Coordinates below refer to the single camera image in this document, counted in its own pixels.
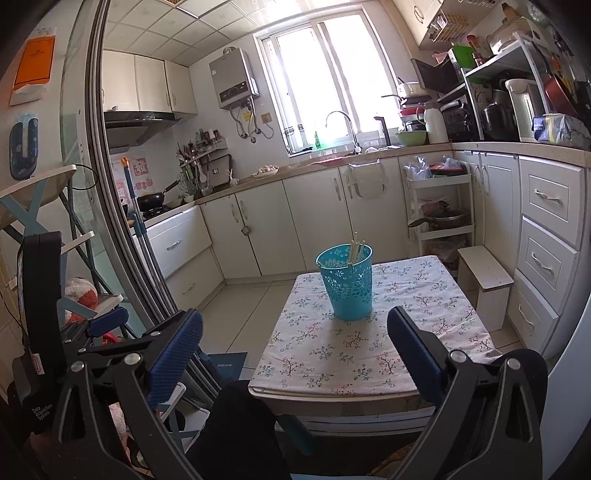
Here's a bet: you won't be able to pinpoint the white electric kettle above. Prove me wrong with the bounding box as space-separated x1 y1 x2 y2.
505 78 545 143

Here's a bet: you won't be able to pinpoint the chopsticks inside basket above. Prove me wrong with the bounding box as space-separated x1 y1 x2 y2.
346 231 366 266

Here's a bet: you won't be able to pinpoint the chrome kitchen faucet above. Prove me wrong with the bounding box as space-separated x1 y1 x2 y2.
325 110 363 155

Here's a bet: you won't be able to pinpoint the teal perforated plastic basket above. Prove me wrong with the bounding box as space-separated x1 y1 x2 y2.
317 243 373 322

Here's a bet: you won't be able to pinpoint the green bowl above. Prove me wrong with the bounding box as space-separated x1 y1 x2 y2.
396 130 428 147

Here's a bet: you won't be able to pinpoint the white three-tier rolling cart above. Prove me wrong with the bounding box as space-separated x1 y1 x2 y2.
401 155 476 277

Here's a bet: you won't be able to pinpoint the small white step stool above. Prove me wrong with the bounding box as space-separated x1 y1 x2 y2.
458 246 514 332

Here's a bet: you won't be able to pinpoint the red and white plush toy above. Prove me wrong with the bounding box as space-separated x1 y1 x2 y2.
64 277 98 310

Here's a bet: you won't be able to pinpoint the black range hood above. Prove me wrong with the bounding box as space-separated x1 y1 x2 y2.
103 110 178 151

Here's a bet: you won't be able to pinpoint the white thermos jug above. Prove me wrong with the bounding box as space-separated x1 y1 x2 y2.
424 107 449 144

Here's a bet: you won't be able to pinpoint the blue and cream shelf rack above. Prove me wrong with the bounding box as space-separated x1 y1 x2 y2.
1 165 128 337

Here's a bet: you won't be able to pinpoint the black frying pan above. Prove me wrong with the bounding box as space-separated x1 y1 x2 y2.
136 180 179 213

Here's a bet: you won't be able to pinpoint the floral tablecloth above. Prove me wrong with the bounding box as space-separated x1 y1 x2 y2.
249 256 500 398

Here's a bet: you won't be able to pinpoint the wall spice rack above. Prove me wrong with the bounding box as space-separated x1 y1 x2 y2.
176 130 233 198

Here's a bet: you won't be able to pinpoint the person's leg in black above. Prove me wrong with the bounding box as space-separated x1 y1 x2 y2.
186 380 290 479

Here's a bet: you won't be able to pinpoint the blue handled mop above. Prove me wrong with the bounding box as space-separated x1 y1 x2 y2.
120 156 159 289

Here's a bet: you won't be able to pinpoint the grey wall water heater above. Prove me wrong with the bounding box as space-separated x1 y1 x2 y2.
209 47 259 110

